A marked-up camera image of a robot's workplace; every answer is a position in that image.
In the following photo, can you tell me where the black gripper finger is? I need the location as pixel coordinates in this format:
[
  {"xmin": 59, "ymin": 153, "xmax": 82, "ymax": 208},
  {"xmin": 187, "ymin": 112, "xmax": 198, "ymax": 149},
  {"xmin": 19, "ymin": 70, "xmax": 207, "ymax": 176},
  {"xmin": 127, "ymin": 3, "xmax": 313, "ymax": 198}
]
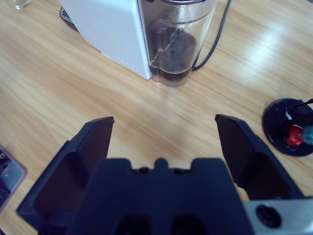
[
  {"xmin": 214, "ymin": 114, "xmax": 305, "ymax": 201},
  {"xmin": 16, "ymin": 116, "xmax": 115, "ymax": 235}
]

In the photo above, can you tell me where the clear drinking glass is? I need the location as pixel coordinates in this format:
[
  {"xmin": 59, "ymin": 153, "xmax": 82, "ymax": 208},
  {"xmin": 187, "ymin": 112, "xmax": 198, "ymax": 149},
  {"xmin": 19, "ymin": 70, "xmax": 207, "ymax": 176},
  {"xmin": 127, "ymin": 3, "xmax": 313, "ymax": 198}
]
[{"xmin": 9, "ymin": 0, "xmax": 33, "ymax": 10}]

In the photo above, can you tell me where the red coffee capsule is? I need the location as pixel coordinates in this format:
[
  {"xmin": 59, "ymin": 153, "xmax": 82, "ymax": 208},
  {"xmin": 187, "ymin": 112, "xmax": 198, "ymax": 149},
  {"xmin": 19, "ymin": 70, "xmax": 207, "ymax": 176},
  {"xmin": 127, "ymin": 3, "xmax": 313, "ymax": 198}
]
[{"xmin": 286, "ymin": 124, "xmax": 304, "ymax": 146}]

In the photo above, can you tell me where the teal coffee capsule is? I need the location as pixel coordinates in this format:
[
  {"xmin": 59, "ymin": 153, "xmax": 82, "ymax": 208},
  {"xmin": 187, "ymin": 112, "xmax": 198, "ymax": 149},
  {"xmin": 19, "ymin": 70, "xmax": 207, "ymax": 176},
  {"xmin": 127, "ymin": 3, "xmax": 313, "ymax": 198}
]
[{"xmin": 302, "ymin": 127, "xmax": 313, "ymax": 144}]

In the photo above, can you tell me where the white capsule coffee machine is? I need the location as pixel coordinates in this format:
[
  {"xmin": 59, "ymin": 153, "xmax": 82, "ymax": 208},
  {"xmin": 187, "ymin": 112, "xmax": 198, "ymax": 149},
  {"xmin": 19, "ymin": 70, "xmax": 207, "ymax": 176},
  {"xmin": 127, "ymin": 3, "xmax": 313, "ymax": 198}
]
[{"xmin": 58, "ymin": 0, "xmax": 152, "ymax": 80}]

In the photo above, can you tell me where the black capsule holder with rods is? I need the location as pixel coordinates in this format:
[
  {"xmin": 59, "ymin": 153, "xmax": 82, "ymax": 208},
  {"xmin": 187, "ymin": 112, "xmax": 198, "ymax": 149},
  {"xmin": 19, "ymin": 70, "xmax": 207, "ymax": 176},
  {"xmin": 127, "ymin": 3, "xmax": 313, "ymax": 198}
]
[{"xmin": 262, "ymin": 97, "xmax": 313, "ymax": 157}]

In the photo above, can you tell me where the clear water tank black lid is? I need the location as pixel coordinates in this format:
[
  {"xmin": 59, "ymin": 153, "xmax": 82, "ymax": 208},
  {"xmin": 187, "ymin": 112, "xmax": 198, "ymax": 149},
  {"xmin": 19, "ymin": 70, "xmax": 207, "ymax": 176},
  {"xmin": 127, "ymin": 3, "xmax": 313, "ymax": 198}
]
[{"xmin": 138, "ymin": 0, "xmax": 220, "ymax": 88}]

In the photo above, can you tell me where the white mount plate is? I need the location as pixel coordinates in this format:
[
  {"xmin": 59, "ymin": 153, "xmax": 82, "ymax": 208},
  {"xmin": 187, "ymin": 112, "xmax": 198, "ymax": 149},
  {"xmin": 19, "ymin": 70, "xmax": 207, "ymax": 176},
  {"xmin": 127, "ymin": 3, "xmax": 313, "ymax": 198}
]
[{"xmin": 0, "ymin": 144, "xmax": 28, "ymax": 211}]

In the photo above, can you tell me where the black power cord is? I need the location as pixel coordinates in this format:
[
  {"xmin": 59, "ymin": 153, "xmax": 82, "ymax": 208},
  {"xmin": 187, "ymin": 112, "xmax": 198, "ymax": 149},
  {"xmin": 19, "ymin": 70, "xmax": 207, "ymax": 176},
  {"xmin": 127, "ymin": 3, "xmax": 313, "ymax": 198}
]
[{"xmin": 193, "ymin": 0, "xmax": 232, "ymax": 71}]

